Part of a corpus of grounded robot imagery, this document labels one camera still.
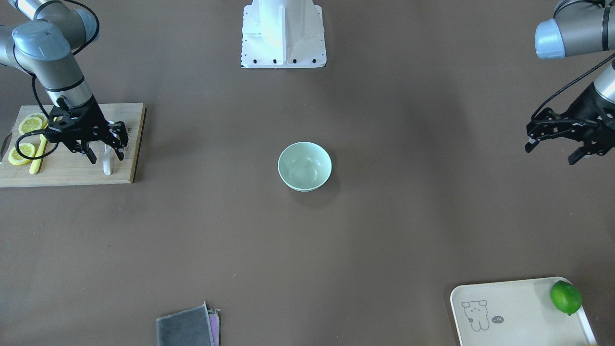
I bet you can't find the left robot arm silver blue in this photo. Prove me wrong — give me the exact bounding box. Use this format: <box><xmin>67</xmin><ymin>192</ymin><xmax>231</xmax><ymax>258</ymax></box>
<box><xmin>525</xmin><ymin>0</ymin><xmax>615</xmax><ymax>165</ymax></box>

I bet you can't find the mint green bowl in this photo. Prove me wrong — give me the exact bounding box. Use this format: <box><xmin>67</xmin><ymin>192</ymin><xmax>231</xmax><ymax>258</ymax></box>
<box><xmin>277</xmin><ymin>141</ymin><xmax>332</xmax><ymax>192</ymax></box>

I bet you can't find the green lime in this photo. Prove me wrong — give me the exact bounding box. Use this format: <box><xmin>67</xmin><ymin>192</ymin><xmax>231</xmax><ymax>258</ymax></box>
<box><xmin>550</xmin><ymin>280</ymin><xmax>582</xmax><ymax>316</ymax></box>

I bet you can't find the grey folded cloth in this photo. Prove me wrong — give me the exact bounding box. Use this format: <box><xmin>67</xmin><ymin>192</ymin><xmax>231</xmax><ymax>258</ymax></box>
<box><xmin>156</xmin><ymin>302</ymin><xmax>221</xmax><ymax>346</ymax></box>

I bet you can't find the wooden cutting board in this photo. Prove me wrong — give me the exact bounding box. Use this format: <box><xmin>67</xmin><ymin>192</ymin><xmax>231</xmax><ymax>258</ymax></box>
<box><xmin>0</xmin><ymin>103</ymin><xmax>147</xmax><ymax>188</ymax></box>

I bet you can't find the lemon slice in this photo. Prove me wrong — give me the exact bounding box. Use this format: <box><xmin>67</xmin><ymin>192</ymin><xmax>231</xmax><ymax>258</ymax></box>
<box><xmin>8</xmin><ymin>142</ymin><xmax>37</xmax><ymax>166</ymax></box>
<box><xmin>18</xmin><ymin>113</ymin><xmax>48</xmax><ymax>135</ymax></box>

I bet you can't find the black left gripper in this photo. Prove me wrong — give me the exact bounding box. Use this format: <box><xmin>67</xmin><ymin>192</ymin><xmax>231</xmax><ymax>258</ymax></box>
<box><xmin>567</xmin><ymin>83</ymin><xmax>614</xmax><ymax>166</ymax></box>

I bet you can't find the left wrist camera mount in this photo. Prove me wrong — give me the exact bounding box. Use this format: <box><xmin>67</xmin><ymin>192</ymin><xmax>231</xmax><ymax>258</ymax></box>
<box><xmin>525</xmin><ymin>108</ymin><xmax>580</xmax><ymax>153</ymax></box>

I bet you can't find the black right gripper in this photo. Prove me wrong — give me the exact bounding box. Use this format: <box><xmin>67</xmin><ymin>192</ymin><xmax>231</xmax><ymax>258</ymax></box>
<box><xmin>44</xmin><ymin>96</ymin><xmax>129</xmax><ymax>164</ymax></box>

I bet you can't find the white ceramic spoon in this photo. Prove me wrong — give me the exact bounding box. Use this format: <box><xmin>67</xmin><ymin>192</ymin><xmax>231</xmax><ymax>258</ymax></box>
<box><xmin>103</xmin><ymin>145</ymin><xmax>116</xmax><ymax>176</ymax></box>

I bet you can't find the cream plastic tray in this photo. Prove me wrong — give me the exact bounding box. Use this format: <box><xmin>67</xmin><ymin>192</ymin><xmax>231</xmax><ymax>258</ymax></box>
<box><xmin>450</xmin><ymin>277</ymin><xmax>597</xmax><ymax>346</ymax></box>

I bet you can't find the yellow plastic knife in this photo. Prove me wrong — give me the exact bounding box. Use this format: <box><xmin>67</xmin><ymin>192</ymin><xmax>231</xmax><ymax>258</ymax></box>
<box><xmin>28</xmin><ymin>112</ymin><xmax>48</xmax><ymax>174</ymax></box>

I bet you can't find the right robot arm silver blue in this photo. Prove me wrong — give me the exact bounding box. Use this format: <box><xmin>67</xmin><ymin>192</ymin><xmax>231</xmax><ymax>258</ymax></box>
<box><xmin>1</xmin><ymin>0</ymin><xmax>129</xmax><ymax>164</ymax></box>

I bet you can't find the white camera post base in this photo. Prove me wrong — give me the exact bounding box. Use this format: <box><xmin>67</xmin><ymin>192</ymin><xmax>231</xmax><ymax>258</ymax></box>
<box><xmin>240</xmin><ymin>0</ymin><xmax>327</xmax><ymax>69</ymax></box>

